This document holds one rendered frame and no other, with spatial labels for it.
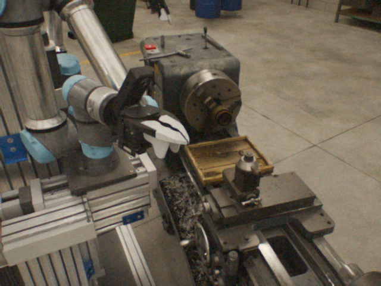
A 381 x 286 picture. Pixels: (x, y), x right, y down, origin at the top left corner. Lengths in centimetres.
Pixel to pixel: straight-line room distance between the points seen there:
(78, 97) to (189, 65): 115
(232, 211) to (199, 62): 88
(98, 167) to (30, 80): 37
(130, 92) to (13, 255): 72
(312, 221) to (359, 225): 144
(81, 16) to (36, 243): 68
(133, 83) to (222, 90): 117
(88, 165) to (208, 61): 97
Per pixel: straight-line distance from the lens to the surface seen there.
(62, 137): 108
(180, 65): 185
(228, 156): 175
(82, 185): 119
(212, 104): 170
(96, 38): 93
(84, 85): 78
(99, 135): 82
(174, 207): 190
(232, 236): 133
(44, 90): 102
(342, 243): 271
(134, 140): 64
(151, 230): 258
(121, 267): 214
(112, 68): 91
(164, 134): 59
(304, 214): 148
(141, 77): 63
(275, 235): 146
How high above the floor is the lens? 189
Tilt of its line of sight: 33 degrees down
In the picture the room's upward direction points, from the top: straight up
